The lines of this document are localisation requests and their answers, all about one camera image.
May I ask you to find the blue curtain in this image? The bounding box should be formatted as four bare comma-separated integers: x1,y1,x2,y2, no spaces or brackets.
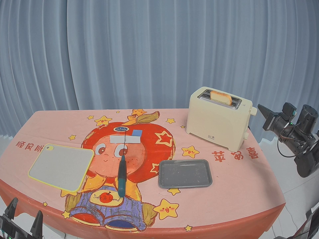
0,0,319,144

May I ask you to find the knife with blue-green handle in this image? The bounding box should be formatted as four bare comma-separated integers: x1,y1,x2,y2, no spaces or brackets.
118,124,127,198

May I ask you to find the slice of bread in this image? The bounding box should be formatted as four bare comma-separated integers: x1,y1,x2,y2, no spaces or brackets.
210,90,233,106

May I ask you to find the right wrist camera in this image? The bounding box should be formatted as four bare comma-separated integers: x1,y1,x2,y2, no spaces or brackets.
282,103,298,121

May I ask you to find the dark grey tray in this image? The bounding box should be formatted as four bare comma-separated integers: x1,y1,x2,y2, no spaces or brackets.
158,159,213,189

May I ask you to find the cutting board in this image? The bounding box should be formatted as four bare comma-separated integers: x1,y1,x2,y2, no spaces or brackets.
28,143,95,192

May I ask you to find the cream toaster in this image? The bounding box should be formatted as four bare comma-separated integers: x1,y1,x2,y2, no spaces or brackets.
186,86,258,152

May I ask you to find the black cable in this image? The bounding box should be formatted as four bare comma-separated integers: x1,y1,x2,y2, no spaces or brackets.
278,130,301,159

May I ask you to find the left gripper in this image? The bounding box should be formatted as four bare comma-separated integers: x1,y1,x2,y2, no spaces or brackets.
0,197,44,239

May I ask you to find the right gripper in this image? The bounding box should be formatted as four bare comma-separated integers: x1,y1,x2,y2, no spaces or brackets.
257,104,287,135

